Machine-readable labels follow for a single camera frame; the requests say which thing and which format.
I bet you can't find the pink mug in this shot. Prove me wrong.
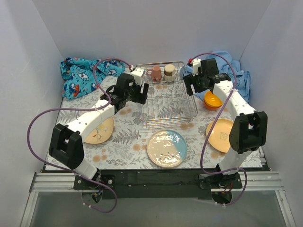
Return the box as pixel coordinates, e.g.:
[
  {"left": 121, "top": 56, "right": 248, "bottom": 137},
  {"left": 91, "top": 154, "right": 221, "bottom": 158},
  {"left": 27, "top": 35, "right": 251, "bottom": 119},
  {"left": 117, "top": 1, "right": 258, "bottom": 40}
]
[{"left": 146, "top": 66, "right": 162, "bottom": 82}]

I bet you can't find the yellow bowl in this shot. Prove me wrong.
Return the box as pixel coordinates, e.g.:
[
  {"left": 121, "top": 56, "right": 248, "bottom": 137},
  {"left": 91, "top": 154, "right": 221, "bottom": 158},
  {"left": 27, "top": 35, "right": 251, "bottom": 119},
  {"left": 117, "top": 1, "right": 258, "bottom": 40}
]
[{"left": 204, "top": 91, "right": 223, "bottom": 108}]

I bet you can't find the steel tumbler cup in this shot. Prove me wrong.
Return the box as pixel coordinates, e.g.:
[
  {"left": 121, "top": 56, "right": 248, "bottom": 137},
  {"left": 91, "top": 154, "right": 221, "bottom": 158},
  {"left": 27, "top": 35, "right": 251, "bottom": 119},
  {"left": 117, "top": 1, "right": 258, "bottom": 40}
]
[{"left": 163, "top": 64, "right": 176, "bottom": 82}]

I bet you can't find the wire dish rack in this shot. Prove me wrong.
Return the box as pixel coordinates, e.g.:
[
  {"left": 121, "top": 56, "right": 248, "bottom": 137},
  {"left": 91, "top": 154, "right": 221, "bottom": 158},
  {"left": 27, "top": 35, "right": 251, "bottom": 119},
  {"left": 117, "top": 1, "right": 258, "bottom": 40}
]
[{"left": 134, "top": 61, "right": 198, "bottom": 128}]

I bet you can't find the red orange bowl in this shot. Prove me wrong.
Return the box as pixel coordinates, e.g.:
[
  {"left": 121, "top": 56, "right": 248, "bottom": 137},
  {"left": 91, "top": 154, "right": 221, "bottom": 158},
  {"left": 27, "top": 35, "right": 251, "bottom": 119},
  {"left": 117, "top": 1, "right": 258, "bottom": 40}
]
[{"left": 203, "top": 100, "right": 222, "bottom": 111}]

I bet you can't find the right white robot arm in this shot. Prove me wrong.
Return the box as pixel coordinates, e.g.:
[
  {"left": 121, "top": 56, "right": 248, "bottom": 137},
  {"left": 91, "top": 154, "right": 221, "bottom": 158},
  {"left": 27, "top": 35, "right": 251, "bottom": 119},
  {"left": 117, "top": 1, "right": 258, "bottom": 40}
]
[{"left": 183, "top": 58, "right": 268, "bottom": 188}]

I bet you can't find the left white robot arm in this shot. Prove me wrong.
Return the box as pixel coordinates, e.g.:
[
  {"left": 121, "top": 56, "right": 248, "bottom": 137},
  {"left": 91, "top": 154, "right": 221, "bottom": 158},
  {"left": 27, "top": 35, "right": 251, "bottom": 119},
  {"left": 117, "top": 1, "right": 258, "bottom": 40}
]
[{"left": 49, "top": 68, "right": 149, "bottom": 189}]

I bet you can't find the light blue shirt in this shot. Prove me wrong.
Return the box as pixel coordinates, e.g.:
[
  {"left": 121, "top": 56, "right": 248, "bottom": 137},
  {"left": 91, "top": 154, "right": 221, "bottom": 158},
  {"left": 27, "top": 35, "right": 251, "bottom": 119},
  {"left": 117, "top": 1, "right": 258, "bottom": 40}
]
[{"left": 183, "top": 51, "right": 251, "bottom": 103}]

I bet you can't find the beige bird pattern plate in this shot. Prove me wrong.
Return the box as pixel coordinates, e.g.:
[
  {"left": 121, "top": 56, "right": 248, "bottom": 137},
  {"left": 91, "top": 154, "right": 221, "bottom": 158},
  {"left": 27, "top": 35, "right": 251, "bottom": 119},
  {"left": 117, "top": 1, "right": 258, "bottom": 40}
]
[{"left": 84, "top": 118, "right": 114, "bottom": 144}]

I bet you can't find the blue shark pattern cloth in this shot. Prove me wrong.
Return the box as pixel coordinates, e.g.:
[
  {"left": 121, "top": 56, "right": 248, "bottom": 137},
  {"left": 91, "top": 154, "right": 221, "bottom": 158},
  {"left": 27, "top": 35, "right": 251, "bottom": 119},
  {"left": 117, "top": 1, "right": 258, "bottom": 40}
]
[{"left": 60, "top": 58, "right": 125, "bottom": 100}]

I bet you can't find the plain orange plate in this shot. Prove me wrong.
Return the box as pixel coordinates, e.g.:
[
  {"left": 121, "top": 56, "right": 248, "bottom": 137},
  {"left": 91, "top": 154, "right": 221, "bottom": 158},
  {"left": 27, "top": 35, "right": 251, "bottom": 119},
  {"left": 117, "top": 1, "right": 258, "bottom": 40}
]
[{"left": 208, "top": 119, "right": 233, "bottom": 153}]

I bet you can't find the floral table mat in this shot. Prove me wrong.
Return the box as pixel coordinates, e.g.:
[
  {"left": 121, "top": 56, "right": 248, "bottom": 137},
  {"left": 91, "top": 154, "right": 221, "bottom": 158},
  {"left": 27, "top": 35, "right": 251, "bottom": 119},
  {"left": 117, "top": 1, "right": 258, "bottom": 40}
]
[{"left": 45, "top": 66, "right": 268, "bottom": 170}]

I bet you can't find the beige and blue plate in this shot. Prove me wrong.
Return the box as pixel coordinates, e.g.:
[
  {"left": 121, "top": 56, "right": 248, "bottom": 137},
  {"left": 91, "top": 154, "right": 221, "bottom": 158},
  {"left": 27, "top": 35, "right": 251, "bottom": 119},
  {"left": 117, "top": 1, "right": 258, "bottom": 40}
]
[{"left": 146, "top": 130, "right": 187, "bottom": 168}]

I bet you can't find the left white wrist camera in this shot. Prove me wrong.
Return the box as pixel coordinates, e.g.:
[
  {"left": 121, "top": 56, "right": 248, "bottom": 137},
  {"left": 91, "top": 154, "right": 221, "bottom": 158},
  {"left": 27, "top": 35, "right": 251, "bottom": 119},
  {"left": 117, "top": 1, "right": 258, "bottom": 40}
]
[{"left": 130, "top": 67, "right": 145, "bottom": 86}]

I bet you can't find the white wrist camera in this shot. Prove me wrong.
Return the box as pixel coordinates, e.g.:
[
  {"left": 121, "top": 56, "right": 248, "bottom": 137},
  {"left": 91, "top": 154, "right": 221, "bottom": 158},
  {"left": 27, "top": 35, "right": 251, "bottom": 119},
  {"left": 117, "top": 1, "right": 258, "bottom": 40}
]
[
  {"left": 130, "top": 67, "right": 145, "bottom": 86},
  {"left": 187, "top": 58, "right": 201, "bottom": 77}
]

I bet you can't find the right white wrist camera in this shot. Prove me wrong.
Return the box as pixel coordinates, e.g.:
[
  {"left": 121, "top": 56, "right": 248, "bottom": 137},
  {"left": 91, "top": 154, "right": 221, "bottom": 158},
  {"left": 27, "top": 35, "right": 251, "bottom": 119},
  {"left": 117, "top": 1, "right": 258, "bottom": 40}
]
[{"left": 187, "top": 58, "right": 201, "bottom": 77}]

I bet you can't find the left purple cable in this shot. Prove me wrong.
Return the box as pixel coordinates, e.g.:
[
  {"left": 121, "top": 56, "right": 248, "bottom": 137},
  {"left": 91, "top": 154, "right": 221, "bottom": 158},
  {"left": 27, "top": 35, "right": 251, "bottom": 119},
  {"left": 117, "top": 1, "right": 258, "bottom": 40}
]
[{"left": 26, "top": 58, "right": 136, "bottom": 213}]

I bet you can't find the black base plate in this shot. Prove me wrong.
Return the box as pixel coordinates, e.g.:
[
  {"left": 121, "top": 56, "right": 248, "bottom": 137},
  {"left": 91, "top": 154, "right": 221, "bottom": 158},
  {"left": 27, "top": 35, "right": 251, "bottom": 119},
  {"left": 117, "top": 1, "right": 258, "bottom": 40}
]
[{"left": 71, "top": 168, "right": 243, "bottom": 201}]

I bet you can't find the aluminium frame rail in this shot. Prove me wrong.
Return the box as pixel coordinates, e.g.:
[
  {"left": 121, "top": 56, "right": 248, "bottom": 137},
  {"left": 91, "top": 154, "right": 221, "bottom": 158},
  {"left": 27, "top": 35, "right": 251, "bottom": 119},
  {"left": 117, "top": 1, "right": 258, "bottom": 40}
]
[{"left": 20, "top": 171, "right": 295, "bottom": 227}]

